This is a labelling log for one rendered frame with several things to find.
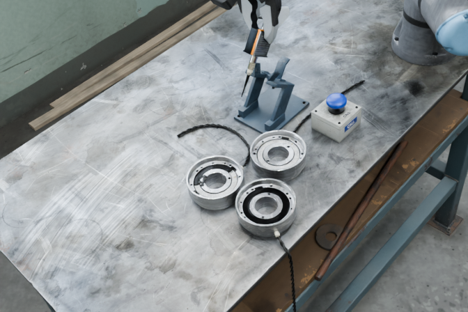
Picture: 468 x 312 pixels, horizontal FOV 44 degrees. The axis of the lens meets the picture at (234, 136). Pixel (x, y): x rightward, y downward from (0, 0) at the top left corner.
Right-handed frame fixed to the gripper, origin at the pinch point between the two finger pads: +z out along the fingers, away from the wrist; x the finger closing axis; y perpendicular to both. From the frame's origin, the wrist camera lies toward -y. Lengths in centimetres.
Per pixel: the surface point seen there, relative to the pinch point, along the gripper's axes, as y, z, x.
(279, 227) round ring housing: -22.3, 16.7, -21.9
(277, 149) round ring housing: -8.0, 17.6, -9.5
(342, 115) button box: 4.9, 15.2, -15.3
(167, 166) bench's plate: -23.0, 19.6, 6.2
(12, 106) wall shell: -4, 93, 149
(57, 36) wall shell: 27, 75, 148
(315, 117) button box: 2.1, 16.1, -10.9
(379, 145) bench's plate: 6.1, 19.7, -23.0
